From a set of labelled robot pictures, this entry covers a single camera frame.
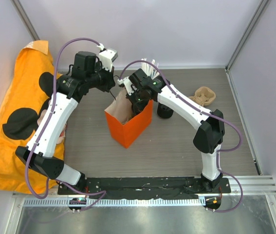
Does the orange cartoon mouse cloth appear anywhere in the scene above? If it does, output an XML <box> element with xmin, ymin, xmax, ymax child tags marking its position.
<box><xmin>0</xmin><ymin>40</ymin><xmax>54</xmax><ymax>194</ymax></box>

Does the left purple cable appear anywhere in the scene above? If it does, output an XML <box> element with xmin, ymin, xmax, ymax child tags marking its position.
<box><xmin>25</xmin><ymin>37</ymin><xmax>109</xmax><ymax>224</ymax></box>

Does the white wrapped straws bundle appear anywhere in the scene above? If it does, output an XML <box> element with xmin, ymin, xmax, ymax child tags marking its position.
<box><xmin>141</xmin><ymin>59</ymin><xmax>160</xmax><ymax>79</ymax></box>

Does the brown pulp cup carrier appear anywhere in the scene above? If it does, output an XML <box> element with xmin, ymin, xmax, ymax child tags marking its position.
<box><xmin>189</xmin><ymin>86</ymin><xmax>216</xmax><ymax>107</ymax></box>

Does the black plastic cup lid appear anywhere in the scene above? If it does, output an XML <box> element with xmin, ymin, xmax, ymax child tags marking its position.
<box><xmin>132</xmin><ymin>103</ymin><xmax>144</xmax><ymax>116</ymax></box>

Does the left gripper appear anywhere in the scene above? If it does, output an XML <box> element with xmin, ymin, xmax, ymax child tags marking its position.
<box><xmin>87</xmin><ymin>62</ymin><xmax>116</xmax><ymax>93</ymax></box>

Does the purple cable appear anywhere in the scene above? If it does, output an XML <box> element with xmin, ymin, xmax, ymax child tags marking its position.
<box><xmin>25</xmin><ymin>37</ymin><xmax>109</xmax><ymax>224</ymax></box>
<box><xmin>119</xmin><ymin>60</ymin><xmax>244</xmax><ymax>214</ymax></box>

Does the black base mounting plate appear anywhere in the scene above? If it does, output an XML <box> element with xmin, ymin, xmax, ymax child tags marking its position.
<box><xmin>57</xmin><ymin>175</ymin><xmax>232</xmax><ymax>200</ymax></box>

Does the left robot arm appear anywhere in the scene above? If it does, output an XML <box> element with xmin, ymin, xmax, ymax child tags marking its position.
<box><xmin>16</xmin><ymin>49</ymin><xmax>118</xmax><ymax>195</ymax></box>

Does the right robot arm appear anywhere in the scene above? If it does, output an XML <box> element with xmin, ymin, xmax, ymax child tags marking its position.
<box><xmin>119</xmin><ymin>69</ymin><xmax>225</xmax><ymax>193</ymax></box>

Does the slotted aluminium rail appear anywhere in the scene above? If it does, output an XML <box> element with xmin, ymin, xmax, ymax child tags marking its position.
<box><xmin>23</xmin><ymin>196</ymin><xmax>205</xmax><ymax>207</ymax></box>

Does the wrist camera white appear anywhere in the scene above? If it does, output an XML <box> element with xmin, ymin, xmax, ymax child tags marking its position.
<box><xmin>117</xmin><ymin>77</ymin><xmax>137</xmax><ymax>96</ymax></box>
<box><xmin>97</xmin><ymin>43</ymin><xmax>118</xmax><ymax>72</ymax></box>

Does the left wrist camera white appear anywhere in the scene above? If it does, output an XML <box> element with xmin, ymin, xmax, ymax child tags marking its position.
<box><xmin>97</xmin><ymin>43</ymin><xmax>118</xmax><ymax>72</ymax></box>

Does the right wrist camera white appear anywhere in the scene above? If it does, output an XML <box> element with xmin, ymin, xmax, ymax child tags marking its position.
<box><xmin>117</xmin><ymin>77</ymin><xmax>137</xmax><ymax>96</ymax></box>

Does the orange paper bag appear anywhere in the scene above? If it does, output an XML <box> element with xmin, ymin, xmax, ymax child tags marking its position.
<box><xmin>104</xmin><ymin>88</ymin><xmax>153</xmax><ymax>149</ymax></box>

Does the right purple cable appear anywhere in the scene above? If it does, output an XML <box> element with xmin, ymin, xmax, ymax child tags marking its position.
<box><xmin>119</xmin><ymin>60</ymin><xmax>244</xmax><ymax>214</ymax></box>

